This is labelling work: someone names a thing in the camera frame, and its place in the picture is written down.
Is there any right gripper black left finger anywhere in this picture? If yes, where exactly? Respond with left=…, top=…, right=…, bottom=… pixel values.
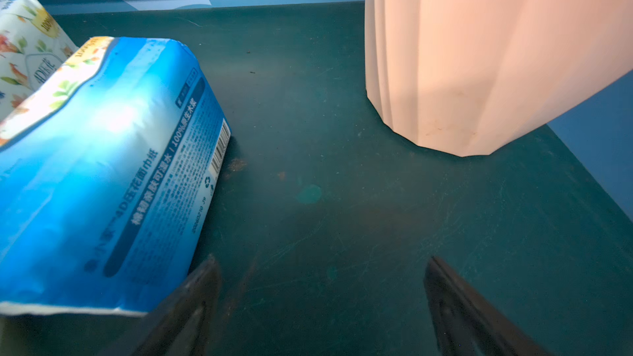
left=101, top=255, right=221, bottom=355

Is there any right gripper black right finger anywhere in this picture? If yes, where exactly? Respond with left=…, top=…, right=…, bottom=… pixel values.
left=424, top=256, right=550, bottom=356

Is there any blue floral tissue pack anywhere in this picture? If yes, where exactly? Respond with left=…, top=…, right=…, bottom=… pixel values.
left=1, top=36, right=231, bottom=316

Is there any pink ribbed plant pot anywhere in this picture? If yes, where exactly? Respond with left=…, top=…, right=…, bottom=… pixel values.
left=364, top=0, right=632, bottom=157

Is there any white floral tissue pack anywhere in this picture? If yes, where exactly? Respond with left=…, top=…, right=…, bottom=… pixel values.
left=0, top=0, right=78, bottom=119

